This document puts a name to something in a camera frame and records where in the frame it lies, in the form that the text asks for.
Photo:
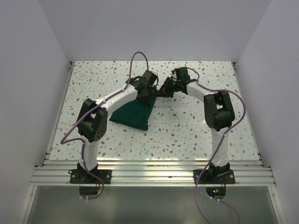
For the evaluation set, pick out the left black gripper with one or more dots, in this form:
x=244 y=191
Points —
x=148 y=98

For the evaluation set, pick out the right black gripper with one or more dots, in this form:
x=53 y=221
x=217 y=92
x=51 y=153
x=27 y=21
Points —
x=165 y=90

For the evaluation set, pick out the green surgical drape cloth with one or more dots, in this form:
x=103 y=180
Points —
x=127 y=109

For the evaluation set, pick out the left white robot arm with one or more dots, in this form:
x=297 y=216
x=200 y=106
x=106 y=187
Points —
x=93 y=118

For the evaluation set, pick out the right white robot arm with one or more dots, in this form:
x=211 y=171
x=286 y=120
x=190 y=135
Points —
x=218 y=112

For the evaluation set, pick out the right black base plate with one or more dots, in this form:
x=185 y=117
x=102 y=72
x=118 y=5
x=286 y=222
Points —
x=208 y=178

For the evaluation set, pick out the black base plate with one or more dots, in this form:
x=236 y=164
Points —
x=208 y=178
x=82 y=177

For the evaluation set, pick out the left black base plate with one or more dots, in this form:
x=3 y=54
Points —
x=82 y=177

